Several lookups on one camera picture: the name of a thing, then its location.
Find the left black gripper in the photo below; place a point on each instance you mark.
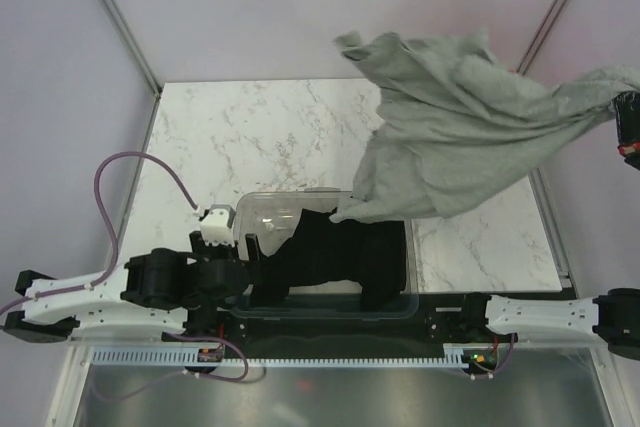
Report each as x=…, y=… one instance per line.
x=202, y=250

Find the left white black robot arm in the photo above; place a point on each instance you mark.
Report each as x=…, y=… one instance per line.
x=164, y=295

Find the aluminium frame post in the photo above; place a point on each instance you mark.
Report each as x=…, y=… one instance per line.
x=543, y=31
x=132, y=46

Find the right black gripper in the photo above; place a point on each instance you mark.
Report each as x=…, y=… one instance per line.
x=627, y=112

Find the left aluminium frame post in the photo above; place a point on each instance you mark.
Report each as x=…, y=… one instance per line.
x=132, y=46

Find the right aluminium frame post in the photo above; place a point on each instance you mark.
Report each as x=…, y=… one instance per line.
x=543, y=31

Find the clear plastic bin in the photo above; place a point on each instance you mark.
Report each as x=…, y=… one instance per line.
x=273, y=218

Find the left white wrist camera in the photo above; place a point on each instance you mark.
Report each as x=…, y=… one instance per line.
x=216, y=226

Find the black t shirt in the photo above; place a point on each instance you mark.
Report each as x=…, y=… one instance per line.
x=321, y=251

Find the grey t shirt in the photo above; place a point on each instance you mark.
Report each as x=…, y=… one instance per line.
x=457, y=127

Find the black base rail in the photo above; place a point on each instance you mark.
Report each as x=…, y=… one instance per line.
x=328, y=337

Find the white slotted cable duct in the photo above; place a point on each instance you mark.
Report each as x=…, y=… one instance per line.
x=192, y=356

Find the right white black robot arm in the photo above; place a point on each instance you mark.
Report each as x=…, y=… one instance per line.
x=611, y=318

